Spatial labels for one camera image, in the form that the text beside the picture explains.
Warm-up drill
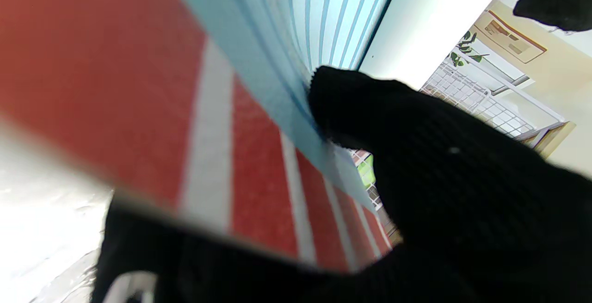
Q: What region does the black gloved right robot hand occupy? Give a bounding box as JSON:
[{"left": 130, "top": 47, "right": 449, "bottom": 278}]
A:
[{"left": 92, "top": 66, "right": 592, "bottom": 303}]

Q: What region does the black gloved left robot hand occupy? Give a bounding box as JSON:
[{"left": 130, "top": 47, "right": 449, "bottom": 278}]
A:
[{"left": 513, "top": 0, "right": 592, "bottom": 33}]

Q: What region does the white wire drawer basket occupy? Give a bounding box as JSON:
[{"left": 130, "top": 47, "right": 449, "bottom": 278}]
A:
[{"left": 349, "top": 149, "right": 398, "bottom": 243}]

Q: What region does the black and green mouse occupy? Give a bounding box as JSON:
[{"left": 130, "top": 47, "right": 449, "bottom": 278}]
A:
[{"left": 356, "top": 155, "right": 376, "bottom": 189}]

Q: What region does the teal striped mouse pad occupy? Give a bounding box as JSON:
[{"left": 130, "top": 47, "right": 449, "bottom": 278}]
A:
[{"left": 0, "top": 0, "right": 514, "bottom": 273}]

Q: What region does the wooden top wire organizer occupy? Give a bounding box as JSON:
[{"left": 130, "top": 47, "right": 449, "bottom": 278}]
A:
[{"left": 349, "top": 46, "right": 576, "bottom": 243}]

